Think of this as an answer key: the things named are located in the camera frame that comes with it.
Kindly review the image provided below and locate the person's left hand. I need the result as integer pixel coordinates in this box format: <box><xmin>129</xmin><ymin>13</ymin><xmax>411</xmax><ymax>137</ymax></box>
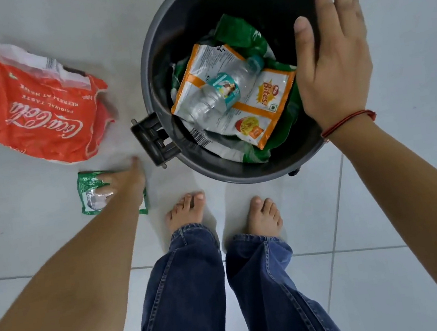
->
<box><xmin>90</xmin><ymin>155</ymin><xmax>151</xmax><ymax>215</ymax></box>

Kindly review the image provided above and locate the person's right hand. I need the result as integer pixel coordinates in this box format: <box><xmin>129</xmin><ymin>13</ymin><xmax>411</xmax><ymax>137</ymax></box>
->
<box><xmin>285</xmin><ymin>0</ymin><xmax>382</xmax><ymax>136</ymax></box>

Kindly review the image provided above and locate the small green foil packet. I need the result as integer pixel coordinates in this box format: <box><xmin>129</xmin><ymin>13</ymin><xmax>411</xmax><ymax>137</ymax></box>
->
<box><xmin>76</xmin><ymin>163</ymin><xmax>151</xmax><ymax>224</ymax></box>

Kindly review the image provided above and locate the person's left forearm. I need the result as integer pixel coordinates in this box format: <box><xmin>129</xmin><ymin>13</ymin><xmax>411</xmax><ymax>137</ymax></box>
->
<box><xmin>0</xmin><ymin>190</ymin><xmax>165</xmax><ymax>331</ymax></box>

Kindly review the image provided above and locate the person's right forearm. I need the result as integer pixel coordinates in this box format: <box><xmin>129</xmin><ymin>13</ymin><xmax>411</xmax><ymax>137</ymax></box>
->
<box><xmin>324</xmin><ymin>104</ymin><xmax>437</xmax><ymax>331</ymax></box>

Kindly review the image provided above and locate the crumpled green plastic wrapper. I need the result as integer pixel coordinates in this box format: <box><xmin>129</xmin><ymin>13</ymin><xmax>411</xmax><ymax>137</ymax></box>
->
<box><xmin>211</xmin><ymin>8</ymin><xmax>276</xmax><ymax>67</ymax></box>

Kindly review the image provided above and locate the person's left foot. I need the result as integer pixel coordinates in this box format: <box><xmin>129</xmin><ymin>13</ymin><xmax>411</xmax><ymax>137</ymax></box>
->
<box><xmin>161</xmin><ymin>191</ymin><xmax>210</xmax><ymax>236</ymax></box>

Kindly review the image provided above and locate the person's foot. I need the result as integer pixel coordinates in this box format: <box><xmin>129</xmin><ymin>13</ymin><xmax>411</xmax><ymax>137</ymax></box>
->
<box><xmin>161</xmin><ymin>191</ymin><xmax>210</xmax><ymax>236</ymax></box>
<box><xmin>243</xmin><ymin>193</ymin><xmax>286</xmax><ymax>242</ymax></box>

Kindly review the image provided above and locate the white orange snack packet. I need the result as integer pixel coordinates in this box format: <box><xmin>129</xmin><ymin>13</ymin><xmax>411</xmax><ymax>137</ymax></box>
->
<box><xmin>162</xmin><ymin>31</ymin><xmax>307</xmax><ymax>162</ymax></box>

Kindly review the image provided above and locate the clear plastic bottle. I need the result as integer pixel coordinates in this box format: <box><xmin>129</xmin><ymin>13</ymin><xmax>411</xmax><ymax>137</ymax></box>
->
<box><xmin>168</xmin><ymin>54</ymin><xmax>273</xmax><ymax>131</ymax></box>

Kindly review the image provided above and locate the green white barcode wrapper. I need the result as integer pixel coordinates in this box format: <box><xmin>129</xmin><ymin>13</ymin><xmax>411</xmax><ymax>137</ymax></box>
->
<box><xmin>178</xmin><ymin>79</ymin><xmax>311</xmax><ymax>174</ymax></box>

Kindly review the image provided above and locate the red plastic wrapper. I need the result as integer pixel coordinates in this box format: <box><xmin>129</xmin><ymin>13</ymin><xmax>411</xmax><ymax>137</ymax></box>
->
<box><xmin>0</xmin><ymin>28</ymin><xmax>120</xmax><ymax>174</ymax></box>

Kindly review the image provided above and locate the black round trash bin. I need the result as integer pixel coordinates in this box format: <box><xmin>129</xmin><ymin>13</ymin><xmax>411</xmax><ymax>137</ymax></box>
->
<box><xmin>113</xmin><ymin>0</ymin><xmax>349</xmax><ymax>200</ymax></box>

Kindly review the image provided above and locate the person's right foot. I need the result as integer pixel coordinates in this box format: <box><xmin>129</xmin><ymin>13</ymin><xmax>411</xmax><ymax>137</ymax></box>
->
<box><xmin>243</xmin><ymin>193</ymin><xmax>286</xmax><ymax>242</ymax></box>

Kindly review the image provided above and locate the person's left leg in jeans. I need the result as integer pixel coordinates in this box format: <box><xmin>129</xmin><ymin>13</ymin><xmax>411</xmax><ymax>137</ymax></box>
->
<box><xmin>105</xmin><ymin>220</ymin><xmax>234</xmax><ymax>331</ymax></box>

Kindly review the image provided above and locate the person's leg in jeans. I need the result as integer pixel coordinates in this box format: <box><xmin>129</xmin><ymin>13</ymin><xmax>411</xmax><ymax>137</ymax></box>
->
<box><xmin>221</xmin><ymin>220</ymin><xmax>348</xmax><ymax>331</ymax></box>
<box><xmin>105</xmin><ymin>220</ymin><xmax>234</xmax><ymax>331</ymax></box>

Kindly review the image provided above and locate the person's right leg in jeans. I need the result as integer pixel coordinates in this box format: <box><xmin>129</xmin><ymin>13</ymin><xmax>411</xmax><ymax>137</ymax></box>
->
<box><xmin>221</xmin><ymin>220</ymin><xmax>348</xmax><ymax>331</ymax></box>

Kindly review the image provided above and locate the red thread bracelet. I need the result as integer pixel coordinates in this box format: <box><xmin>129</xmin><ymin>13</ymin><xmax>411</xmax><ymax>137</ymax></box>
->
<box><xmin>318</xmin><ymin>108</ymin><xmax>379</xmax><ymax>143</ymax></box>

